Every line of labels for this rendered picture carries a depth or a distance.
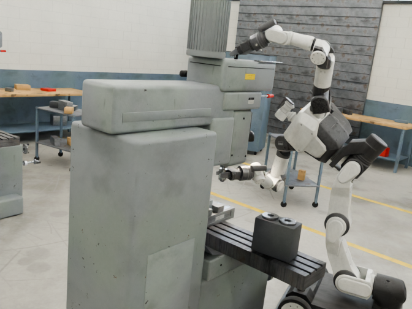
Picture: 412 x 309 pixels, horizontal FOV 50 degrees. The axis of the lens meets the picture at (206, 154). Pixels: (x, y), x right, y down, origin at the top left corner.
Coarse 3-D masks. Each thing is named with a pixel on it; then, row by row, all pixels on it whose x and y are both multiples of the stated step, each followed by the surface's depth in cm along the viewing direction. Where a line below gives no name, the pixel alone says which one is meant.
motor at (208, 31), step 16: (192, 0) 215; (208, 0) 209; (224, 0) 211; (192, 16) 215; (208, 16) 211; (224, 16) 214; (192, 32) 216; (208, 32) 213; (224, 32) 217; (192, 48) 218; (208, 48) 215; (224, 48) 220
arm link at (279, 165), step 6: (276, 156) 283; (276, 162) 284; (282, 162) 281; (276, 168) 284; (282, 168) 283; (270, 174) 289; (276, 174) 285; (282, 174) 285; (282, 180) 285; (282, 186) 288
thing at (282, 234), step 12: (264, 216) 235; (276, 216) 236; (264, 228) 234; (276, 228) 230; (288, 228) 226; (300, 228) 234; (252, 240) 239; (264, 240) 235; (276, 240) 231; (288, 240) 227; (264, 252) 236; (276, 252) 232; (288, 252) 228
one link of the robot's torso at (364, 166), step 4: (352, 156) 250; (356, 156) 249; (348, 160) 249; (352, 160) 248; (356, 160) 247; (360, 160) 247; (344, 164) 251; (360, 164) 247; (364, 164) 247; (368, 164) 248; (360, 168) 247; (364, 168) 248; (360, 172) 248; (356, 176) 249
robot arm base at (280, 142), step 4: (280, 136) 276; (276, 140) 280; (280, 140) 276; (284, 140) 273; (276, 144) 280; (280, 144) 277; (284, 144) 273; (288, 144) 273; (280, 148) 277; (284, 148) 274; (288, 148) 273; (292, 148) 274
